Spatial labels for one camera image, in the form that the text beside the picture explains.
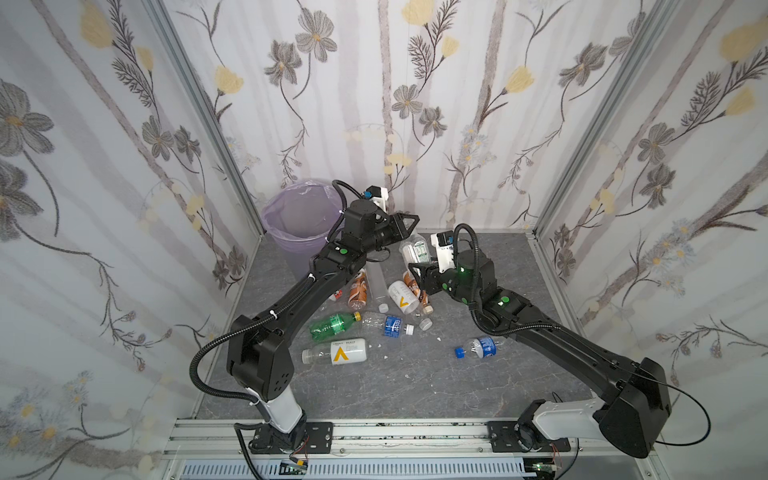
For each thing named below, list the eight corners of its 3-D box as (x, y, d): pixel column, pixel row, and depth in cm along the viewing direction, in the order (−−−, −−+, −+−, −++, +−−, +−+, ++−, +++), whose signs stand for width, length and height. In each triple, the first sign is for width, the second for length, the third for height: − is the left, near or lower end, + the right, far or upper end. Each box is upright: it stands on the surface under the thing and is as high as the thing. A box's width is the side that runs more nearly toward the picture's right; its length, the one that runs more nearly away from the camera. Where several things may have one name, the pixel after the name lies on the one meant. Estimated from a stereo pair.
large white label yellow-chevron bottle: (305, 367, 87) (300, 359, 82) (309, 347, 92) (304, 338, 86) (366, 368, 88) (365, 359, 83) (367, 347, 92) (366, 338, 87)
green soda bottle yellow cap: (315, 346, 91) (312, 341, 87) (309, 333, 93) (306, 327, 90) (363, 323, 96) (362, 317, 92) (356, 311, 99) (355, 304, 95)
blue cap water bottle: (455, 359, 89) (459, 352, 85) (453, 343, 92) (456, 336, 88) (495, 359, 89) (500, 352, 85) (491, 343, 92) (496, 336, 88)
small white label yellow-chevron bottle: (407, 317, 96) (407, 310, 92) (388, 293, 102) (388, 285, 98) (420, 309, 98) (422, 302, 94) (401, 286, 104) (402, 278, 100)
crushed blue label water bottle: (360, 327, 93) (359, 322, 90) (366, 313, 96) (365, 307, 93) (410, 344, 90) (411, 339, 87) (415, 328, 93) (416, 323, 90)
